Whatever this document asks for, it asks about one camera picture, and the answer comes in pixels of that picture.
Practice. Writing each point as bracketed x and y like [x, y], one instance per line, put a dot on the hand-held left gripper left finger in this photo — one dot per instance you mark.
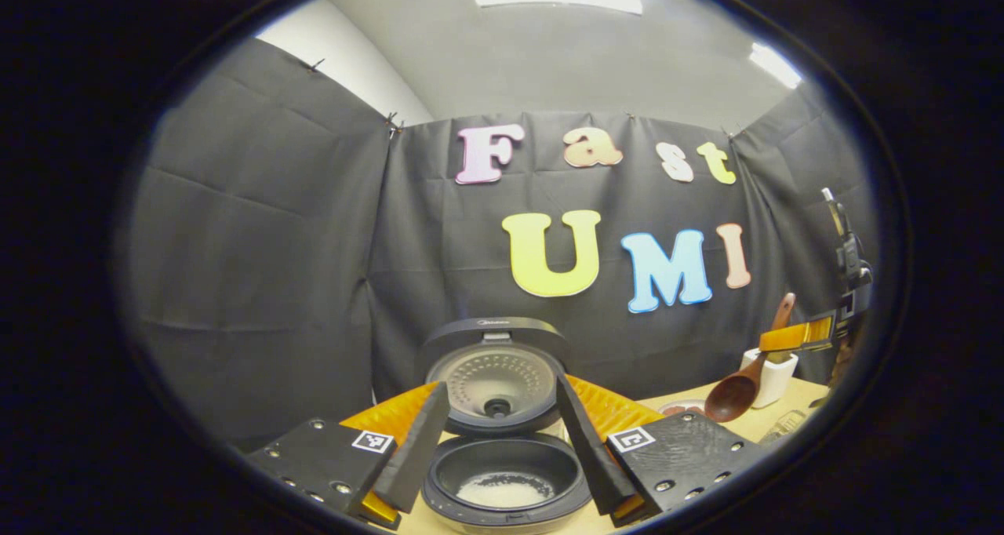
[416, 456]

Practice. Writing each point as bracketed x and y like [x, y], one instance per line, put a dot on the white chopstick holder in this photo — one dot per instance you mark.
[776, 378]

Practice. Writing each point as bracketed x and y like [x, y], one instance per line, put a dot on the white round plate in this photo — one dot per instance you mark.
[682, 406]

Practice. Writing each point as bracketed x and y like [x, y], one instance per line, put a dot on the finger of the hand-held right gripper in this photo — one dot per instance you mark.
[796, 336]

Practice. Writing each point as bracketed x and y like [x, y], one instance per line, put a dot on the black rice cooker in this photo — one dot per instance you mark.
[494, 378]

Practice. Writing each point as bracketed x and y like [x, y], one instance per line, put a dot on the dark wooden spoon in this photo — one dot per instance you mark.
[733, 398]

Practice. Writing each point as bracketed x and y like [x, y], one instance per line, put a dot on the small ceiling light panel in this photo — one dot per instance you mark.
[775, 64]

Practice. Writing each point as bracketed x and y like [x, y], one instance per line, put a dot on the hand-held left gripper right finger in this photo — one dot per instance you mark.
[588, 456]

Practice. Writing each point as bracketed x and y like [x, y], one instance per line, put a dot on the white rice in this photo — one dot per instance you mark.
[506, 489]

